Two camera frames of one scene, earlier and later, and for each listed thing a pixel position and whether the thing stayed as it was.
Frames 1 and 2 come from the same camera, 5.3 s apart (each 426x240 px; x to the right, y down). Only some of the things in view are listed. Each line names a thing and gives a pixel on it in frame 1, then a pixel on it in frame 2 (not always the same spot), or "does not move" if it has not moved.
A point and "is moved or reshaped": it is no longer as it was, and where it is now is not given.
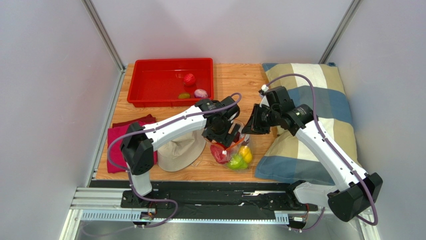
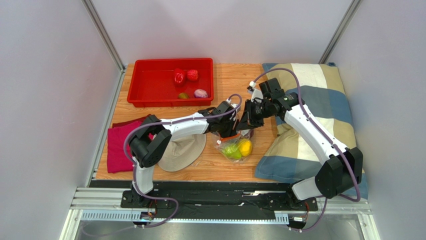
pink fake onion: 200,93 does not move
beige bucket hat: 180,153 does not move
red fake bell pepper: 219,153 → 179,77
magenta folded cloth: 117,156 does not move
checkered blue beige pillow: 285,158 does not move
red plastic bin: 170,82 does not move
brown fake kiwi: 184,95 does not move
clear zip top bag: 237,157 is moved or reshaped
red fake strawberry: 189,79 is moved or reshaped
